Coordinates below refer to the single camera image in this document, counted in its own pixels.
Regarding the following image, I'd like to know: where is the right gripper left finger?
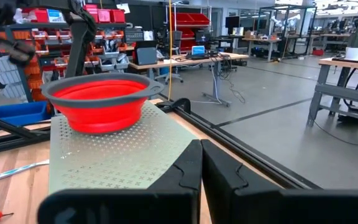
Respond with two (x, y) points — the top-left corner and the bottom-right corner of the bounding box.
(147, 139), (203, 224)

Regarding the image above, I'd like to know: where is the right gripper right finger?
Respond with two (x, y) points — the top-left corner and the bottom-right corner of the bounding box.
(201, 139), (282, 224)

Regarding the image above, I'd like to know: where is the rack with orange bins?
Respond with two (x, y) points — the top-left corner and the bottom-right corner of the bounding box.
(0, 2), (136, 103)

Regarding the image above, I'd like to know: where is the green perforated metal shelf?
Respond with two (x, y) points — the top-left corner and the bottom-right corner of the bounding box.
(48, 100), (198, 194)

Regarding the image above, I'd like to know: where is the blue plastic bin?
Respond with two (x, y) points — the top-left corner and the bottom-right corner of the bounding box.
(0, 100), (53, 134)

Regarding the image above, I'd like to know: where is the red collapsible bowl grey rim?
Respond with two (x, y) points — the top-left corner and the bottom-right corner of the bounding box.
(40, 72), (165, 135)

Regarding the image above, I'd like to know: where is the wooden top office desk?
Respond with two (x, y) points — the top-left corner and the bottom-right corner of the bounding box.
(128, 52), (250, 108)

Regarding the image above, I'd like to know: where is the open laptop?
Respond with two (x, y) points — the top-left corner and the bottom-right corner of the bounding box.
(186, 45), (211, 60)

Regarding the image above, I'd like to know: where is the black desk monitor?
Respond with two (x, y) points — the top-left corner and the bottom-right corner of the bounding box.
(133, 40), (158, 66)

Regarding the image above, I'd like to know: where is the grey office chair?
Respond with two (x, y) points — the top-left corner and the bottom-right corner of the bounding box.
(154, 30), (185, 85)

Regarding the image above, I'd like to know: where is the grey legged wooden workbench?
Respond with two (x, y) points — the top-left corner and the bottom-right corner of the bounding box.
(306, 55), (358, 128)

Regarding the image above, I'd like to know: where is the rack with red bins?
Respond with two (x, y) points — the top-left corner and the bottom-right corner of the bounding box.
(166, 4), (211, 54)

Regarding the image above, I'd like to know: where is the hanging yellow cable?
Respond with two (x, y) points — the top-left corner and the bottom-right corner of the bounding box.
(167, 0), (174, 101)

